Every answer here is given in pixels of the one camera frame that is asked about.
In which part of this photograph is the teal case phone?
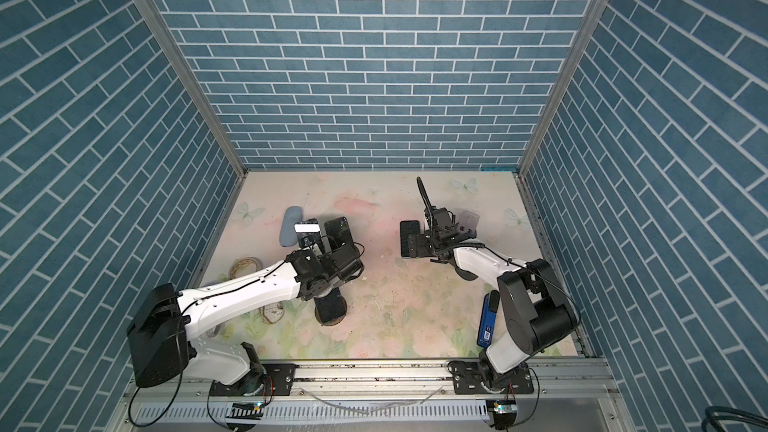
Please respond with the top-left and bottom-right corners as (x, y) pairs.
(399, 220), (421, 259)

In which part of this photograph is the black phone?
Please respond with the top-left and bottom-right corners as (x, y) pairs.
(314, 288), (347, 315)
(294, 218), (325, 252)

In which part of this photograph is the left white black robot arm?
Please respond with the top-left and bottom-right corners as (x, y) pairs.
(127, 239), (364, 393)

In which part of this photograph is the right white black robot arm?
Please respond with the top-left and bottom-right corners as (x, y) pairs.
(401, 178), (580, 391)

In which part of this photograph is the grey right phone stand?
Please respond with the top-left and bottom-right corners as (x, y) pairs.
(457, 210), (480, 236)

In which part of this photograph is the purple case phone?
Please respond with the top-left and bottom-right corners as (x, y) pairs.
(324, 216), (354, 250)

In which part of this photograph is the middle round phone stand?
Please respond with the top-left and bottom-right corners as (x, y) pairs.
(454, 266), (478, 281)

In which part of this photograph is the round phone stand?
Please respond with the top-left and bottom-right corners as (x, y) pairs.
(454, 266), (478, 281)
(315, 309), (346, 327)

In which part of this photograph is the front round phone stand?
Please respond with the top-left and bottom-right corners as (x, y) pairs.
(315, 309), (346, 327)

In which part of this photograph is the grey glasses case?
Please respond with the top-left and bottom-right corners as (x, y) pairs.
(279, 206), (303, 247)

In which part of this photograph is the blue black rectangular device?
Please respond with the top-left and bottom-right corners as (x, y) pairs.
(476, 290), (500, 349)

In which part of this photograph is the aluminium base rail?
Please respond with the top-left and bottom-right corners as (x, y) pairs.
(106, 357), (634, 431)

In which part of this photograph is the black cable bottom right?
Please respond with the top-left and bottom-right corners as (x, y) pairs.
(700, 406), (768, 432)

